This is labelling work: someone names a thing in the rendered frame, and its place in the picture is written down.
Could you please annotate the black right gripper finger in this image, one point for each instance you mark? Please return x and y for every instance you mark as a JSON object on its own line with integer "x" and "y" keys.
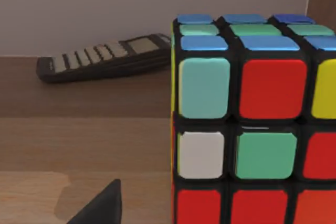
{"x": 106, "y": 205}

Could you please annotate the black calculator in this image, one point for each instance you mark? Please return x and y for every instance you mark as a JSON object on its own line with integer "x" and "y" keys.
{"x": 102, "y": 60}

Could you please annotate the multicoloured puzzle cube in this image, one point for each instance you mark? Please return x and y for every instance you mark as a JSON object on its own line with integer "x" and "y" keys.
{"x": 252, "y": 119}

